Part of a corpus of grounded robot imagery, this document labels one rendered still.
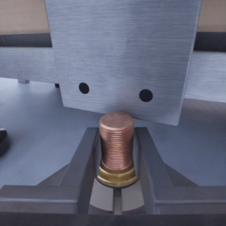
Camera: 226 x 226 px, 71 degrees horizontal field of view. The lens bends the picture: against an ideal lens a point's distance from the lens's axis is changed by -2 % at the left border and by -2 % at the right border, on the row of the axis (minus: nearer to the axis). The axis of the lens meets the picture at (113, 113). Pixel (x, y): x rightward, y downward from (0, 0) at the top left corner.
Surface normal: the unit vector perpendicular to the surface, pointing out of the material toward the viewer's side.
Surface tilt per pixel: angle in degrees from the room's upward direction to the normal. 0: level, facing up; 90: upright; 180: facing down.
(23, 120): 180
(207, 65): 90
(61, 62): 90
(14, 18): 90
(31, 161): 180
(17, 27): 90
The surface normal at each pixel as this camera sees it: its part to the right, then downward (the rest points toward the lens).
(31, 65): -0.37, 0.45
